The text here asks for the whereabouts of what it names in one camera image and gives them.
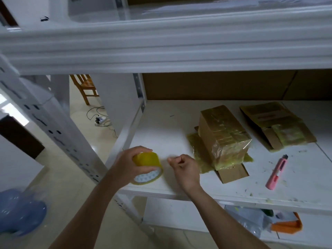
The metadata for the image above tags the person's right hand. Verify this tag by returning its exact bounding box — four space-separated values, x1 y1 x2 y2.
167 154 203 195

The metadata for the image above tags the person's left hand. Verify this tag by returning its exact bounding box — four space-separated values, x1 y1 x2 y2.
106 146 163 191

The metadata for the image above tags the clear taped brown cardboard box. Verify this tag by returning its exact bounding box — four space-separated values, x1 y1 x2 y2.
187 104 255 184

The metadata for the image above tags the wooden chair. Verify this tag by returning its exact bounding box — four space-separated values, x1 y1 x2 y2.
70 74 99 106

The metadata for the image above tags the white metal shelf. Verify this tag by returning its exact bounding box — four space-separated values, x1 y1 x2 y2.
0 0 332 249

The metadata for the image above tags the white board panel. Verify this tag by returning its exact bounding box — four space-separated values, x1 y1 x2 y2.
0 135 45 192

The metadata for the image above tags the dark brown cabinet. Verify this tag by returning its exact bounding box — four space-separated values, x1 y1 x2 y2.
0 114 46 159

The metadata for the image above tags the person's left forearm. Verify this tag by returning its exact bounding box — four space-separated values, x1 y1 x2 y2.
49 178 122 249

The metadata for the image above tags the yellow tape roll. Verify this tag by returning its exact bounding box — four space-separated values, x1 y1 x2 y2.
131 151 165 186

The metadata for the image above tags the blue round object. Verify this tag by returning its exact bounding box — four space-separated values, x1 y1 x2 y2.
0 188 47 237

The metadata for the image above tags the orange plastic object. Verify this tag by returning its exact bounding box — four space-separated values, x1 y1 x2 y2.
271 212 303 234

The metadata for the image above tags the white power strip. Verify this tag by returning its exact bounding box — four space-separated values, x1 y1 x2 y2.
93 114 110 127

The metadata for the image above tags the person's right forearm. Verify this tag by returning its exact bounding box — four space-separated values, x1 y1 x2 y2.
186 185 271 249

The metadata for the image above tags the pink utility knife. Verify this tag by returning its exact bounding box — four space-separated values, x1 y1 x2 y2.
266 154 289 191

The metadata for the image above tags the small taped carton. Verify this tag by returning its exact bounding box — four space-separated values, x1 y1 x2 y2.
239 101 317 153

